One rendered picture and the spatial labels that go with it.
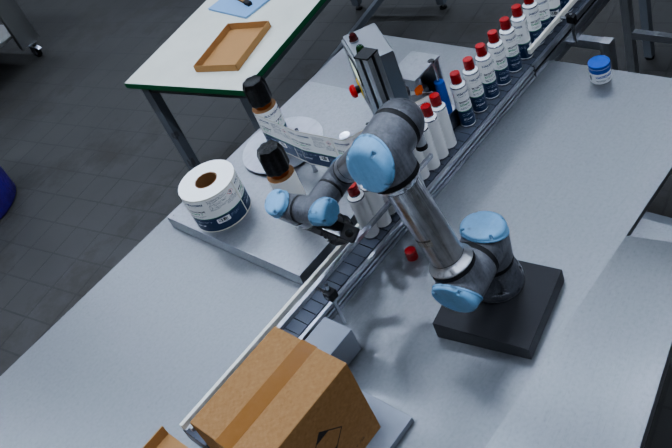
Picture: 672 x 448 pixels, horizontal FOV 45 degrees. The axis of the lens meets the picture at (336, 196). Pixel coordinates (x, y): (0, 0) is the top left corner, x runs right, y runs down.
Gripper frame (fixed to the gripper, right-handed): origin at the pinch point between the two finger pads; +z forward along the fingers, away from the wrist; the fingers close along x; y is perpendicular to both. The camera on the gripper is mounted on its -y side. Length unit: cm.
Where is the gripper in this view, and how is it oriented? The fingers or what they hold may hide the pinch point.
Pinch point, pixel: (355, 236)
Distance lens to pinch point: 236.9
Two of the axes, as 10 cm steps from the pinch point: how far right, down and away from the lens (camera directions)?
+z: 5.8, 2.8, 7.6
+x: -3.7, 9.3, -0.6
